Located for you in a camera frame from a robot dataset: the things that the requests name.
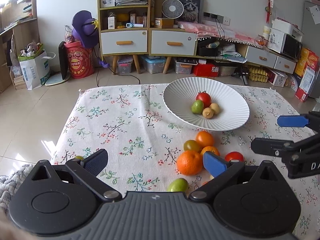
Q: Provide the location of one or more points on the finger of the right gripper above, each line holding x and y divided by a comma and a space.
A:
274, 147
292, 121

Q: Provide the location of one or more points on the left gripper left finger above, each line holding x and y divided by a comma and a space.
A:
85, 172

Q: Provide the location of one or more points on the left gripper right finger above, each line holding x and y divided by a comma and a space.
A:
224, 174

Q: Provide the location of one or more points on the small green tomato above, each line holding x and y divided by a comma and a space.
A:
79, 157

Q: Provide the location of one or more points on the red tomato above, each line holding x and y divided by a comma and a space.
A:
205, 97
234, 156

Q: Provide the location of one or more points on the small orange mandarin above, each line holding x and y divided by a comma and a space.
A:
211, 149

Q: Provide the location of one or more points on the large orange mandarin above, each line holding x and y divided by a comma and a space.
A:
190, 163

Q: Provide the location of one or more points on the orange tomato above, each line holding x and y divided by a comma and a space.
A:
204, 139

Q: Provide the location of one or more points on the yellow-green tomato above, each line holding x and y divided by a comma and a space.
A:
192, 145

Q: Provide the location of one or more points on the tan longan fruit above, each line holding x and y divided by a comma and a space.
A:
208, 113

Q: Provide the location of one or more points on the green jujube fruit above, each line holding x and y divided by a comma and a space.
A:
197, 107

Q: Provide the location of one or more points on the low white drawer unit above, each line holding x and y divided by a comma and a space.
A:
267, 59

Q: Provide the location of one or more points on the floral white tablecloth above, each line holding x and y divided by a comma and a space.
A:
143, 139

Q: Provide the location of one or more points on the white microwave oven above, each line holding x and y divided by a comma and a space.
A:
284, 44

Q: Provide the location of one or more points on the white ribbed plate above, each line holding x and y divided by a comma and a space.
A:
180, 95

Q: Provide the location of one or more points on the red box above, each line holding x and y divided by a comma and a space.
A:
206, 70

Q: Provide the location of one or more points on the red snack bucket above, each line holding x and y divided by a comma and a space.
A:
80, 60

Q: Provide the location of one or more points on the white paper shopping bag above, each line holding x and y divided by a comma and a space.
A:
36, 70

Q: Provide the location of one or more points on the pink cloth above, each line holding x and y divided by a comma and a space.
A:
217, 31

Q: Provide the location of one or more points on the clear plastic storage box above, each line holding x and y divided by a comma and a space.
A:
153, 65

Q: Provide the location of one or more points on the framed cat picture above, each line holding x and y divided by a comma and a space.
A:
193, 11

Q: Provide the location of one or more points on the white desk fan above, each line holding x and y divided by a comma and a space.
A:
172, 9

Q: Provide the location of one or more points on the white wooden drawer cabinet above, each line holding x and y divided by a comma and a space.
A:
124, 28

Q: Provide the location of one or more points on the wooden bookshelf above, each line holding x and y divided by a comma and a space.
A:
19, 27

